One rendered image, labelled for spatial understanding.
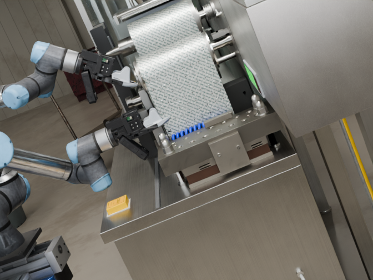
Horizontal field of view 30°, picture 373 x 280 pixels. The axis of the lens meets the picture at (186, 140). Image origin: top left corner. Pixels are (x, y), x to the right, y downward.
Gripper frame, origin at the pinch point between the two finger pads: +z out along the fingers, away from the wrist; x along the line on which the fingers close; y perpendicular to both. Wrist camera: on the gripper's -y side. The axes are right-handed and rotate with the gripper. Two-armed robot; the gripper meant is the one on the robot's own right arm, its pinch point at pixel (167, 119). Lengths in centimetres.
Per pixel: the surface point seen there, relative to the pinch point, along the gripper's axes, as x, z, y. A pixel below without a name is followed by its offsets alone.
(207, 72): -0.3, 18.5, 9.6
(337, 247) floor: 78, 44, -109
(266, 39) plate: -84, 32, 27
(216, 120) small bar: -6.3, 15.2, -5.1
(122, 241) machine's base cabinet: -26.0, -26.4, -24.5
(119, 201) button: -10.7, -24.9, -16.6
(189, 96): -0.3, 9.8, 4.3
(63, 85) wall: 917, -204, -94
